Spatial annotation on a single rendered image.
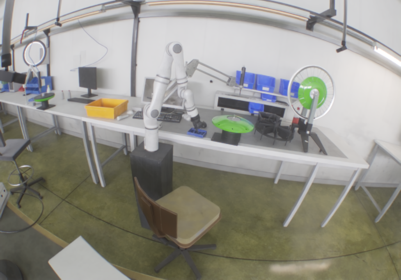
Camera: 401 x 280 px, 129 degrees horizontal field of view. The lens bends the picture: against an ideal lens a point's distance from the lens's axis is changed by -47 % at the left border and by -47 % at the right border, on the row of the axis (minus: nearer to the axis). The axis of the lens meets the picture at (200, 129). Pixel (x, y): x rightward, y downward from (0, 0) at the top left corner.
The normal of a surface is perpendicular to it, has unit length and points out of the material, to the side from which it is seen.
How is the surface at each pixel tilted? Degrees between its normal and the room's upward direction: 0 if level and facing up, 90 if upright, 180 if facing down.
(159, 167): 90
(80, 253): 0
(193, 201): 0
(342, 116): 90
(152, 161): 90
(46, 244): 0
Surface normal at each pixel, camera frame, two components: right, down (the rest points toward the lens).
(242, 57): -0.19, 0.37
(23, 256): 0.10, -0.91
